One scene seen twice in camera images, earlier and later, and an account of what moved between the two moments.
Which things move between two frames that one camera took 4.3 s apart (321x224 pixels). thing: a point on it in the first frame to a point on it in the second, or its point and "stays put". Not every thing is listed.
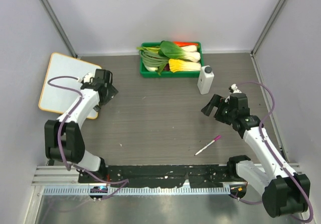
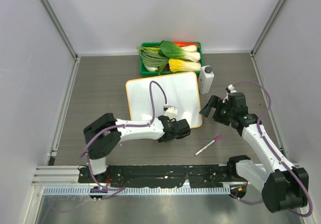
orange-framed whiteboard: (57, 100) to (183, 92)
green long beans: (150, 57) stays put
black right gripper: (215, 101) stays put
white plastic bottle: (205, 79) stays put
